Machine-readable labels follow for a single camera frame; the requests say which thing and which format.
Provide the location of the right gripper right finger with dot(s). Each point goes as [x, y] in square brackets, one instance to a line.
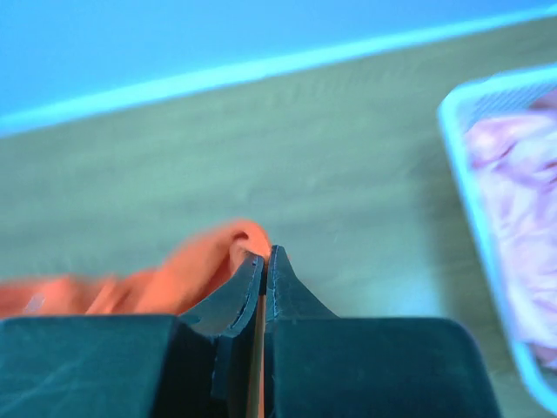
[320, 365]

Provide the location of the orange t shirt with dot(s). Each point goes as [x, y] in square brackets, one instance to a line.
[195, 271]

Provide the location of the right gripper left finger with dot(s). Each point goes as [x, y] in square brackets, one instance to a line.
[198, 364]

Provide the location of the white plastic laundry basket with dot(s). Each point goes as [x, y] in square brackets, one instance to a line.
[458, 111]

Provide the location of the light pink t shirt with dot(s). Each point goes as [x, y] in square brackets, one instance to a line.
[513, 158]

